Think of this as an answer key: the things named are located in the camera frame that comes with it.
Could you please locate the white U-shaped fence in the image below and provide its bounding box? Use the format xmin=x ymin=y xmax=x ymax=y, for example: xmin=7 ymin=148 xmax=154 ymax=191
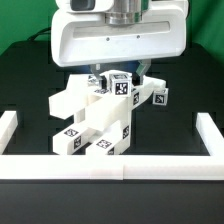
xmin=0 ymin=113 xmax=224 ymax=180

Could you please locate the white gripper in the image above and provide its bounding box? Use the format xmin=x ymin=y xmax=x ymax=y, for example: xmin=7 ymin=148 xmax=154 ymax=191
xmin=51 ymin=0 xmax=189 ymax=88

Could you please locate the white chair back frame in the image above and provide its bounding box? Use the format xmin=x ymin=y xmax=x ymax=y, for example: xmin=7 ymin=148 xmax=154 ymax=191
xmin=49 ymin=70 xmax=166 ymax=131

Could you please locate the black cable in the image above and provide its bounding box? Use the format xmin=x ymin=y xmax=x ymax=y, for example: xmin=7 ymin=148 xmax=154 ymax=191
xmin=27 ymin=29 xmax=53 ymax=42

